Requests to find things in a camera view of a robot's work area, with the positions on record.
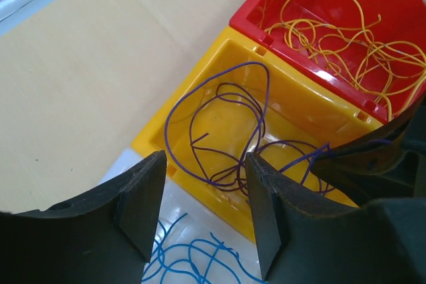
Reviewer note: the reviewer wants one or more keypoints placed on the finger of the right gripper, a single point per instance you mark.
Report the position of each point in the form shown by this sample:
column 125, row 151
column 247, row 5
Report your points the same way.
column 388, row 162

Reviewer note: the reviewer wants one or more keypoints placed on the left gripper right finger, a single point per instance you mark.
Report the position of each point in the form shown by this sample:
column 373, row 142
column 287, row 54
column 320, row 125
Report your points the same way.
column 303, row 237

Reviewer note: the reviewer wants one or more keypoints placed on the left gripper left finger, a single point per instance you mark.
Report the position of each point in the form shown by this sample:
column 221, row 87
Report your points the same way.
column 104, row 235

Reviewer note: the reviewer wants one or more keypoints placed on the white plastic bin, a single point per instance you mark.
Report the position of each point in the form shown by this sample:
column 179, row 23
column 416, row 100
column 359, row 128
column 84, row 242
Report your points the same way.
column 193, row 245

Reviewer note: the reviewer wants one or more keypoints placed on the red plastic bin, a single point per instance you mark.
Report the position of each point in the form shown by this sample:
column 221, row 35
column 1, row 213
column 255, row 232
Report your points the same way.
column 370, row 52

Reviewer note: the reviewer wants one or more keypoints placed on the yellow plastic bin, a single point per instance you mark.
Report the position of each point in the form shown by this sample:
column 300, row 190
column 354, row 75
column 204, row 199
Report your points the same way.
column 240, row 98

